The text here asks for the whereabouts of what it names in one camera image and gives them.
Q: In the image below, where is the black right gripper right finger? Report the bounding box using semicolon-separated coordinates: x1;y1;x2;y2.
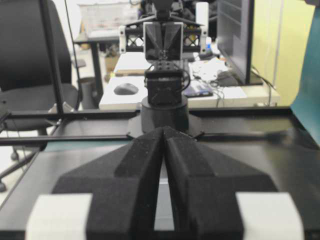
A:
163;127;305;240

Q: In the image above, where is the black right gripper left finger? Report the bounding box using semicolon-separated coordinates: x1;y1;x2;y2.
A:
25;128;164;240

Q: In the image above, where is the white-framed opposite gripper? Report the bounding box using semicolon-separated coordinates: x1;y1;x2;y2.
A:
118;20;207;61

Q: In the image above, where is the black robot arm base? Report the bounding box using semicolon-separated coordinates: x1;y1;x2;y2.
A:
140;60;189;131

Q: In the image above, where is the white desk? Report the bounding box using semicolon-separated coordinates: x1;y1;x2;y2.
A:
99;52;281;111

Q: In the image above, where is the black computer mouse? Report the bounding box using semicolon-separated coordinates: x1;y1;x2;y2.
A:
113;83;139;96

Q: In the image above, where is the blue notebook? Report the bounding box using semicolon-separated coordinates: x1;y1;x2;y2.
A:
183;81;213;98

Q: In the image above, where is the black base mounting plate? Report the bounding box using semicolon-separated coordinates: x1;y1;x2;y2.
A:
126;114;205;138

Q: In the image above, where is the black computer monitor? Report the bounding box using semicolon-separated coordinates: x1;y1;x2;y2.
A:
216;0;263;86

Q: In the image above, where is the teal panel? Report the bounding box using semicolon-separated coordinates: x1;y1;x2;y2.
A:
290;0;320;144

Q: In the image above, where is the black office chair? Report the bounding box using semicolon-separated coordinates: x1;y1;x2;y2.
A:
0;0;80;193

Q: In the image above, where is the black metal frame post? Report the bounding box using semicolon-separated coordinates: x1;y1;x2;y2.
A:
38;0;64;114

